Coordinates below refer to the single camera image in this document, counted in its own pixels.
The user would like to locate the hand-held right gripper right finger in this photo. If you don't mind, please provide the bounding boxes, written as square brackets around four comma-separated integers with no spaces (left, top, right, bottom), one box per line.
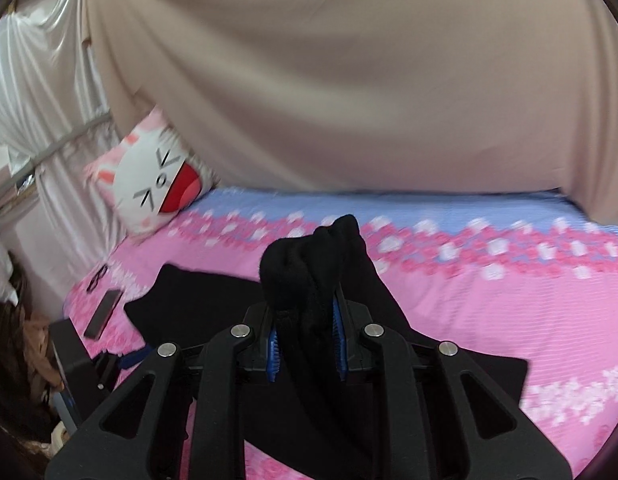
[330,292,546,480]

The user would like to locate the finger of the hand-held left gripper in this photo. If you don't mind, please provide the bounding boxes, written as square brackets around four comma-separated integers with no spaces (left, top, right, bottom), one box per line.
[116,347,153,372]

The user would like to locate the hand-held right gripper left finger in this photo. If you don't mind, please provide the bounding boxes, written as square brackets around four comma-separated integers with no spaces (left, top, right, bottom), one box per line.
[44,301,281,480]

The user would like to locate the black pants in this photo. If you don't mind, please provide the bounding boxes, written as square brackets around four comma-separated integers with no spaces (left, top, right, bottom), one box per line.
[124,214,530,480]

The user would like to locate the brown cloth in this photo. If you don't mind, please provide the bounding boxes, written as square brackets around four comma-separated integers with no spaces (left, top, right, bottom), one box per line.
[19,305,66,392]

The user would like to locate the black smartphone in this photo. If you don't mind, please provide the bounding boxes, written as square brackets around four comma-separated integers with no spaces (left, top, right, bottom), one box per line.
[83,289,124,340]

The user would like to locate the black eyeglasses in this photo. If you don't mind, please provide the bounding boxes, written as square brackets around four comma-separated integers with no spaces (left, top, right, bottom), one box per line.
[86,263,110,295]

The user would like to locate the pink rose bed sheet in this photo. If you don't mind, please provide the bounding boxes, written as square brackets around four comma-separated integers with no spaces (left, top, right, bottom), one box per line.
[64,187,618,480]

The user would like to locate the cat face pillow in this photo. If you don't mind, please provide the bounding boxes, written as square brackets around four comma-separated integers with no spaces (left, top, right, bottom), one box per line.
[84,105,221,239]

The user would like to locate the beige curtain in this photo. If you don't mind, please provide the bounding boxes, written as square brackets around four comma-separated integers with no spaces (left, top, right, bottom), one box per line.
[84,0,618,227]

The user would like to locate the white satin curtain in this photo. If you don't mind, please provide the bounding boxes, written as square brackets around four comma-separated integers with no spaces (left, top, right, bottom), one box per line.
[0,0,121,307]

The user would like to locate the grey metal bed rail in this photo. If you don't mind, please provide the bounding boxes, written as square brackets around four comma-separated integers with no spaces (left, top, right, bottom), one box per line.
[0,112,115,187]

